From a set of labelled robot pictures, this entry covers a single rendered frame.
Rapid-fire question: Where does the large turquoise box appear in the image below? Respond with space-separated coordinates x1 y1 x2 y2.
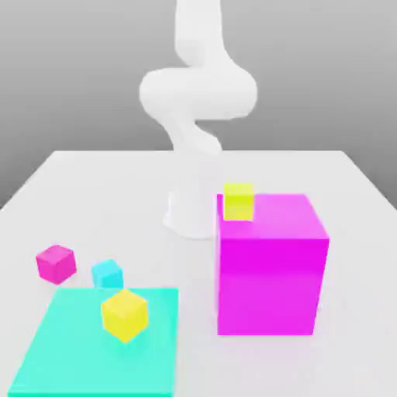
6 287 180 397

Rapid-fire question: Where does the small pink cube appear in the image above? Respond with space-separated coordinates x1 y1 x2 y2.
35 243 78 285

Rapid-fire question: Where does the large magenta box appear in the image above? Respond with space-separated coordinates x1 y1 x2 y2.
216 192 330 337

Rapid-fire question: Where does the small lime yellow cube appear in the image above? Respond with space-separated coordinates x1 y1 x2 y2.
223 181 255 223

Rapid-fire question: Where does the small cyan cube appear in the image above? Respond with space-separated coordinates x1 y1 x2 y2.
91 258 125 290

